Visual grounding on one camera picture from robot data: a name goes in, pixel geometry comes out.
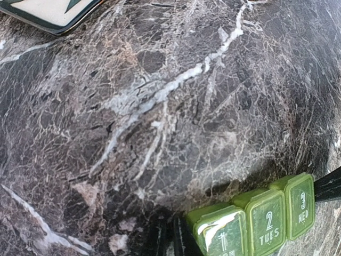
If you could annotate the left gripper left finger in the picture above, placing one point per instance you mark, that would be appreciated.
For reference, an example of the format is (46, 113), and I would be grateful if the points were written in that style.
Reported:
(176, 231)

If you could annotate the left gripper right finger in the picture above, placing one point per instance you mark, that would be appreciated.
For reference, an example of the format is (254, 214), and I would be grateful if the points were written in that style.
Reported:
(328, 188)

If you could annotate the green weekly pill organizer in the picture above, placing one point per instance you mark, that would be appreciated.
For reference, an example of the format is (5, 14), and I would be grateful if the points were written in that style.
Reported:
(257, 222)

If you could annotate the floral square ceramic plate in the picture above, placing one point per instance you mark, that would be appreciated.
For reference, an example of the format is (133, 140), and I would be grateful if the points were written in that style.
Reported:
(56, 17)

